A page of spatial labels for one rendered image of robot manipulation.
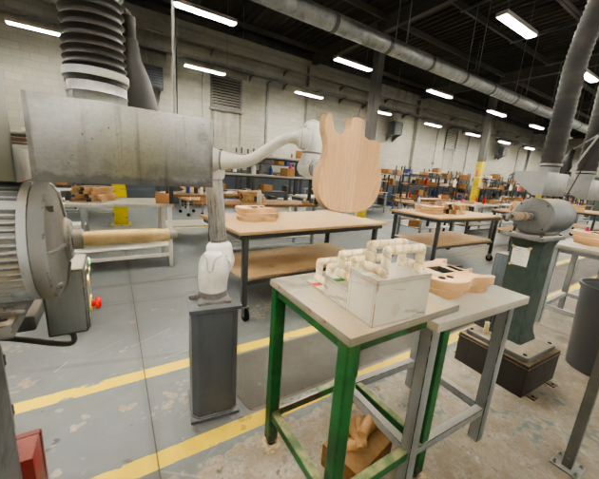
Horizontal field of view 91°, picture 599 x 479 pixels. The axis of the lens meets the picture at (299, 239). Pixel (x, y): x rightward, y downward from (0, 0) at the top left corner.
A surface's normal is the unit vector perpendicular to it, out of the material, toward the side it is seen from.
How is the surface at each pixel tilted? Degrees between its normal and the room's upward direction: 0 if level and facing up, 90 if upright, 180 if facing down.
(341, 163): 90
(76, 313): 90
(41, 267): 98
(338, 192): 90
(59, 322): 90
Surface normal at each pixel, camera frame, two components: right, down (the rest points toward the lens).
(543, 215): -0.79, 0.05
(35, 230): 0.52, -0.12
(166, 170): 0.53, 0.22
